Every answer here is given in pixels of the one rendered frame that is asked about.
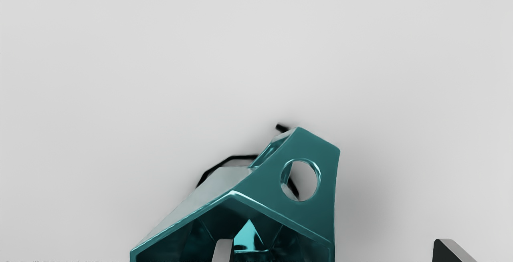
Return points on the teal faceted mug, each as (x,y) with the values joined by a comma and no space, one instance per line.
(256,182)

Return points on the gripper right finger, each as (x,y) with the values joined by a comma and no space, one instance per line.
(447,253)

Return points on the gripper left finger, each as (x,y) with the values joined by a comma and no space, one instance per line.
(222,252)

